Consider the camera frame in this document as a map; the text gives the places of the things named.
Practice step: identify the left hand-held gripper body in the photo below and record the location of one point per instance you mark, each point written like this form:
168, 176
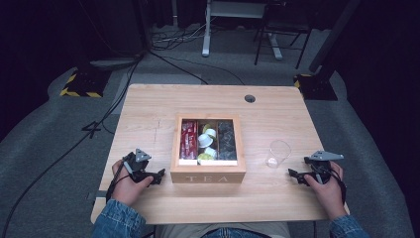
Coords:
137, 165

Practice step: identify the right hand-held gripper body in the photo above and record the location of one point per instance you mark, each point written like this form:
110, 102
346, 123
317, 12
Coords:
322, 167

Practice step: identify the wooden box with window lid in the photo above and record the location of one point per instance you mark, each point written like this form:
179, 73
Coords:
208, 173

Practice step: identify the person's left hand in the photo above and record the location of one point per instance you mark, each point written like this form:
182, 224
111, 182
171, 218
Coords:
127, 190

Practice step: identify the person's right hand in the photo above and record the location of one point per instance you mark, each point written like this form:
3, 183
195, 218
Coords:
330, 195

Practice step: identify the clear glass cup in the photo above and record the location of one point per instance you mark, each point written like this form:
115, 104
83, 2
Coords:
278, 153

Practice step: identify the bundle of red sachets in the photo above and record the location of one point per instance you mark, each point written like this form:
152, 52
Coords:
188, 140

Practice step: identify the white capsule with green lid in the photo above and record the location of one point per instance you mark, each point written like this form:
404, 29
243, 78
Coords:
204, 157
207, 128
211, 133
204, 141
211, 152

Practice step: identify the pile of dark tea bags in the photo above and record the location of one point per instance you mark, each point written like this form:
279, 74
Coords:
226, 140

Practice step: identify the person's torso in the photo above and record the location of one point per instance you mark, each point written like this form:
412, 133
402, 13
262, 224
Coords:
224, 230

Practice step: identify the black slanted pole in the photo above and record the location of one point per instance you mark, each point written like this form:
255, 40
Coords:
333, 33

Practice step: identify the black stand with flat base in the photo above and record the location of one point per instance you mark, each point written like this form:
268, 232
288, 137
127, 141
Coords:
142, 26

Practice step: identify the black chair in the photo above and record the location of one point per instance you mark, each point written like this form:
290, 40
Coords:
284, 29

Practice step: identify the black yellow striped base plate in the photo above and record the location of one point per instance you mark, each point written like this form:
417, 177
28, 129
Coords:
317, 87
85, 84

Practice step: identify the white desk frame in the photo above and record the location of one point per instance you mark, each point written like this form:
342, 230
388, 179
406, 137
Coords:
206, 36

